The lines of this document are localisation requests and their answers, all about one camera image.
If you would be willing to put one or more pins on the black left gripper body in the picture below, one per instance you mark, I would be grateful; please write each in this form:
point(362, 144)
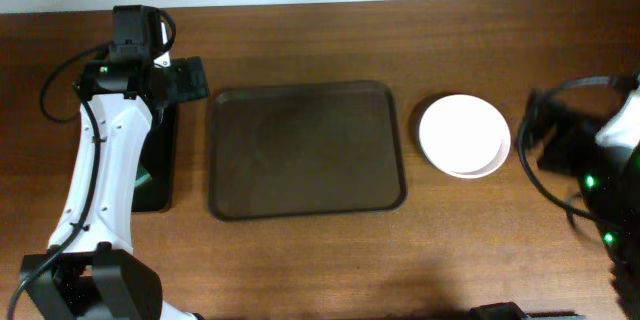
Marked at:
point(190, 78)

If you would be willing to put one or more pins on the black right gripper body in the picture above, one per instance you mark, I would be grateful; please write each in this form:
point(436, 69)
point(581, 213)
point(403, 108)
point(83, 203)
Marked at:
point(542, 128)

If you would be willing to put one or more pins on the green scrubbing sponge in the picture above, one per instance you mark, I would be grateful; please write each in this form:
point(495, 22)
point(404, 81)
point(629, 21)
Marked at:
point(142, 179)

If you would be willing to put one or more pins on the white plate top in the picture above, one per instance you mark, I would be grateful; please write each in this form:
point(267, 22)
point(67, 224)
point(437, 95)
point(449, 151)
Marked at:
point(461, 118)

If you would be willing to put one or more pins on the white plate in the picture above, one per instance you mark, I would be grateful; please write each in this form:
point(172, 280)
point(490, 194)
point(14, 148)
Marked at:
point(461, 118)
point(468, 160)

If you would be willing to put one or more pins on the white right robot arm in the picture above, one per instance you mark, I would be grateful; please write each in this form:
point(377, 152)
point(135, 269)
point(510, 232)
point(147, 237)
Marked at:
point(610, 194)

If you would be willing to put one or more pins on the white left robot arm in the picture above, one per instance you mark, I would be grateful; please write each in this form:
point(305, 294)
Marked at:
point(89, 270)

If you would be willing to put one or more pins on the black plastic tray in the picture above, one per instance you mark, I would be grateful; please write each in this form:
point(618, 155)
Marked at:
point(157, 158)

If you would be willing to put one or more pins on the brown serving tray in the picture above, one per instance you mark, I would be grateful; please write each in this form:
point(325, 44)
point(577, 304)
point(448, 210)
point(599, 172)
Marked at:
point(303, 150)

